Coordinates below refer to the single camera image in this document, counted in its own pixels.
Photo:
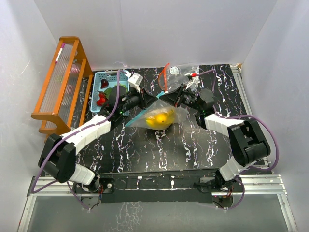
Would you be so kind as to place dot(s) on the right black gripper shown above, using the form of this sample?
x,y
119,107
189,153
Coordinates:
x,y
174,97

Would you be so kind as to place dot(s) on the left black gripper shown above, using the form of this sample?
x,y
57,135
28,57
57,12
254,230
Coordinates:
x,y
145,99

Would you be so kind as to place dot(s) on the red fake strawberries bunch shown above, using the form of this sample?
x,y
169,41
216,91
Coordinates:
x,y
102,98

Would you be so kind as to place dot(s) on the dark red fake plum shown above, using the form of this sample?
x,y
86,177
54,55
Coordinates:
x,y
104,83

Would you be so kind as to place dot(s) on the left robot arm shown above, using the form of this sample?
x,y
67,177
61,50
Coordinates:
x,y
58,158

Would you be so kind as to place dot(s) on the aluminium frame rail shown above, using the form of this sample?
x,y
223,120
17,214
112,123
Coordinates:
x,y
263,207

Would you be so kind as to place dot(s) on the orange wooden rack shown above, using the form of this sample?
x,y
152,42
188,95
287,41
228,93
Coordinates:
x,y
63,100

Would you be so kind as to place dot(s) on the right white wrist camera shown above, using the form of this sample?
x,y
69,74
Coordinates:
x,y
193,81

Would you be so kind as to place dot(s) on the pink white marker pen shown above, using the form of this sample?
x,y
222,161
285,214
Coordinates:
x,y
59,53

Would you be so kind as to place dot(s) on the black base bar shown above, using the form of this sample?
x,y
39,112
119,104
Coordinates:
x,y
198,185

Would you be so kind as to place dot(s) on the light blue plastic basket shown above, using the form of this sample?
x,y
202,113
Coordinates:
x,y
111,77

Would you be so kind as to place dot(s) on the red zip clear bag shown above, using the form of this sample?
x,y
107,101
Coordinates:
x,y
172,76

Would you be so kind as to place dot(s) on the blue zip clear bag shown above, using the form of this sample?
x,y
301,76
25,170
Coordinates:
x,y
157,107

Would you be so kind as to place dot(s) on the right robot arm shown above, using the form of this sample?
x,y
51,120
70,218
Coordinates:
x,y
247,141

